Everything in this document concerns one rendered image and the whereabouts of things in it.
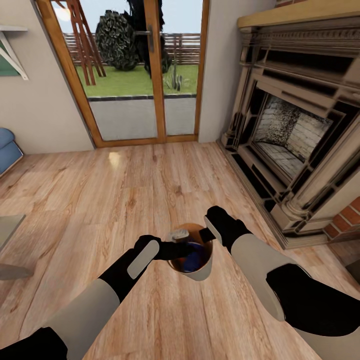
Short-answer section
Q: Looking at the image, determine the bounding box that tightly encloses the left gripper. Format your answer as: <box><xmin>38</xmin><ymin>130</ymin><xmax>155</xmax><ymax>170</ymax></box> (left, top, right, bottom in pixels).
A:
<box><xmin>165</xmin><ymin>241</ymin><xmax>198</xmax><ymax>261</ymax></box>

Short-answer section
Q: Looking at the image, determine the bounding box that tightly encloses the trash can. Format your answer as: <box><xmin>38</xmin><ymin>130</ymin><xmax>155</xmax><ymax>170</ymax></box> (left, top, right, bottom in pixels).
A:
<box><xmin>167</xmin><ymin>222</ymin><xmax>213</xmax><ymax>282</ymax></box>

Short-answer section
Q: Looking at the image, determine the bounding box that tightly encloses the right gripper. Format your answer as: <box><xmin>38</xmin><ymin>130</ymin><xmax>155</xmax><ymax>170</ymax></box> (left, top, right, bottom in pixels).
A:
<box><xmin>199</xmin><ymin>227</ymin><xmax>217</xmax><ymax>243</ymax></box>

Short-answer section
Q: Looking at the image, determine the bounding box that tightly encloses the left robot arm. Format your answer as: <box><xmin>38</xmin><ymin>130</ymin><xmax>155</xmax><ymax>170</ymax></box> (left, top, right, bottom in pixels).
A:
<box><xmin>0</xmin><ymin>228</ymin><xmax>198</xmax><ymax>360</ymax></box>

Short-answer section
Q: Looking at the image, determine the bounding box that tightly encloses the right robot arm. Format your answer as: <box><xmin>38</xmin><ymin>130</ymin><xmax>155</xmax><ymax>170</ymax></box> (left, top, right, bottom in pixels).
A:
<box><xmin>199</xmin><ymin>206</ymin><xmax>360</xmax><ymax>360</ymax></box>

